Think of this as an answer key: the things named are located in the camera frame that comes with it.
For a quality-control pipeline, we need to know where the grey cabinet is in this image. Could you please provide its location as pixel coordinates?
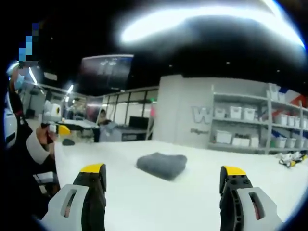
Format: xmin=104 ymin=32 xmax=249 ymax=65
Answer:
xmin=99 ymin=124 xmax=148 ymax=142

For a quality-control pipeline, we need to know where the person's masked head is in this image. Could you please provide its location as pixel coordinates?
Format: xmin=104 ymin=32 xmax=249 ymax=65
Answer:
xmin=9 ymin=68 xmax=26 ymax=93

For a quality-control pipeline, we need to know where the background work table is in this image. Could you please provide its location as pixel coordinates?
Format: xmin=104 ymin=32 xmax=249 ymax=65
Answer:
xmin=57 ymin=118 xmax=100 ymax=142

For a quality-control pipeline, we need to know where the long ceiling light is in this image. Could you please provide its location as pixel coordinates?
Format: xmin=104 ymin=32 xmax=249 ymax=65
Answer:
xmin=119 ymin=4 xmax=305 ymax=49

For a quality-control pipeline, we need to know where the hanging dark screen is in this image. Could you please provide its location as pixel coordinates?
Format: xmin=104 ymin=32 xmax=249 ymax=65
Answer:
xmin=80 ymin=54 xmax=134 ymax=91

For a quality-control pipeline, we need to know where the glass partition frame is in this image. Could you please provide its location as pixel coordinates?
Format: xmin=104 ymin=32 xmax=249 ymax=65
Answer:
xmin=103 ymin=86 xmax=160 ymax=141

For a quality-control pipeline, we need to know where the person's black clothed torso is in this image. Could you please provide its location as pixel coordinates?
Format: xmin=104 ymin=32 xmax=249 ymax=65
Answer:
xmin=4 ymin=89 xmax=61 ymax=218

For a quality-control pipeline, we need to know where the grey metal shelving unit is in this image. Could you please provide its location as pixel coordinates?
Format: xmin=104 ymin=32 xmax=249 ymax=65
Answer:
xmin=207 ymin=83 xmax=308 ymax=155

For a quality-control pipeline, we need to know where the grey towel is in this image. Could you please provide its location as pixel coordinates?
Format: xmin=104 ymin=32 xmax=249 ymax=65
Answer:
xmin=136 ymin=152 xmax=188 ymax=182

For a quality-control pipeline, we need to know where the row of white storage bins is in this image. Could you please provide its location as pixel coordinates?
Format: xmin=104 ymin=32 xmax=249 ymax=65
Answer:
xmin=214 ymin=90 xmax=308 ymax=149

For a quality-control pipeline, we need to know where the person's left hand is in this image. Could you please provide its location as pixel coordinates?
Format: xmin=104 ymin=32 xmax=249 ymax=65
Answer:
xmin=35 ymin=123 xmax=58 ymax=146

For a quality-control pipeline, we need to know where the black monitor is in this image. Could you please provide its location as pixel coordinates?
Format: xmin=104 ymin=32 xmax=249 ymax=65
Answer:
xmin=128 ymin=115 xmax=149 ymax=128

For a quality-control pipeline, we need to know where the white yellow device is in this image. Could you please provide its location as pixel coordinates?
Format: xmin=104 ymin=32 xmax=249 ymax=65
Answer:
xmin=278 ymin=151 xmax=308 ymax=168

